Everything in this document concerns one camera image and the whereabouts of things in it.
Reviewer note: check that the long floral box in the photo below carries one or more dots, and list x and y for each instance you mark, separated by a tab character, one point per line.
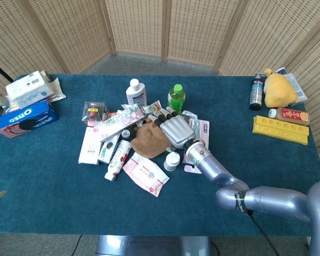
120	122

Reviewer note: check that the flat white tissue packet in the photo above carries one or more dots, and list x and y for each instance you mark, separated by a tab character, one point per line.
89	146

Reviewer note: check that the green tea bottle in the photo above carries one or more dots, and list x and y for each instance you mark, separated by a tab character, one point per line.
176	98

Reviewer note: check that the black spray bottle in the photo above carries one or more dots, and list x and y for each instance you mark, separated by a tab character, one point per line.
256	92

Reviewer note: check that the black pole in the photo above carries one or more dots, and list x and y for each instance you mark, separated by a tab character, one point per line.
0	69

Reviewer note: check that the brown plush toy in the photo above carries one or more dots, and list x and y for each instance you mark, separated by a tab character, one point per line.
148	141

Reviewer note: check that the blue Oreo box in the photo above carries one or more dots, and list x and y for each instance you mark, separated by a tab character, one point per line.
25	120

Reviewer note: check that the small white pill bottle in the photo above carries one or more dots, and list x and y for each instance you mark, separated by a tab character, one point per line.
171	161

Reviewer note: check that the silver foil snack bag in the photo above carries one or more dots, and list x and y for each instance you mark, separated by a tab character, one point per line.
189	116

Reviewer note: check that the yellow plush toy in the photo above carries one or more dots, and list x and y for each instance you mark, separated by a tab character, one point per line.
280	90

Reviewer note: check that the white tissue pack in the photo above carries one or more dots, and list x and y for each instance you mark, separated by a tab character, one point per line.
29	89

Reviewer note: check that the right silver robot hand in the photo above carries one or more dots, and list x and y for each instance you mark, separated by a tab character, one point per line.
176	130

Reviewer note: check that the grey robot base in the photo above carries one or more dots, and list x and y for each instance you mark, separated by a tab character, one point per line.
152	246

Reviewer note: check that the orange juice bottle red label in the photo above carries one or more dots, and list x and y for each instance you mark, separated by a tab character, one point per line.
290	116

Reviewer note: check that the pink toothbrush pack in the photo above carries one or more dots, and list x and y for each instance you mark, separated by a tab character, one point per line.
202	133

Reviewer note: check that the pink wet wipes pack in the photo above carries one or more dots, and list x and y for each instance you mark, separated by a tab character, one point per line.
145	173

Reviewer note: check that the white lotion bottle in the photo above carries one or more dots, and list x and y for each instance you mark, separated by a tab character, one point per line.
135	94

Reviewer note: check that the blue table carpet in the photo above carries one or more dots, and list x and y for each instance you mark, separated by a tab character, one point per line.
56	200

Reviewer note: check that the wicker folding screen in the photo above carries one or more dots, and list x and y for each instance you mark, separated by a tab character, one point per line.
136	26

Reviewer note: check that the white blue toothpaste box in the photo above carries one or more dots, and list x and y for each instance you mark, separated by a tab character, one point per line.
108	150

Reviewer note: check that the white blue pouch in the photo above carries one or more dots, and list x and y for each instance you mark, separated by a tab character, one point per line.
297	85

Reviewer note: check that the white tube red cap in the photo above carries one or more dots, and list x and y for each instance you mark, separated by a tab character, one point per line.
118	161

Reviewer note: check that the small printed snack packet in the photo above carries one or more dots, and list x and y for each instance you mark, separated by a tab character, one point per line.
153	108

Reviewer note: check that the clear box with red item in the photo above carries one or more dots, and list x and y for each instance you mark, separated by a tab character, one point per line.
93	112

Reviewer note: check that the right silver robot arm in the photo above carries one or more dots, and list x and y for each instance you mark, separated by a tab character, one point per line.
229	184

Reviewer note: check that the yellow plastic rack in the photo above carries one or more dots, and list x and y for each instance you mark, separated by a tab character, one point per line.
280	130

